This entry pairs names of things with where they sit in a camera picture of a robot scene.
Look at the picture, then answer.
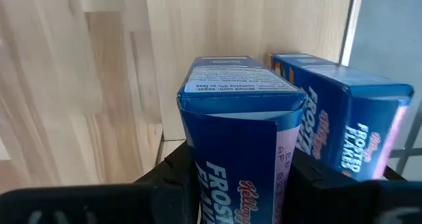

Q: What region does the black wire shelf frame side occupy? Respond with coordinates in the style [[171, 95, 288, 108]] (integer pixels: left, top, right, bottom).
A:
[[388, 98, 422, 176]]

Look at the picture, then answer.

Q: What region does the blue Frosted Flakes cereal box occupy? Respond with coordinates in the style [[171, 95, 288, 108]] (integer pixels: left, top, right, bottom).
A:
[[176, 55, 307, 224], [265, 52, 415, 182]]

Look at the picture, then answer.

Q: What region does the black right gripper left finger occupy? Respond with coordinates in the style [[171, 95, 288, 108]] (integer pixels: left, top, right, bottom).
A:
[[0, 140, 202, 224]]

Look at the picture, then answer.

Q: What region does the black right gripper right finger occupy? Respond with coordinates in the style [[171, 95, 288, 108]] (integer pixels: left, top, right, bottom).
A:
[[280, 147, 422, 224]]

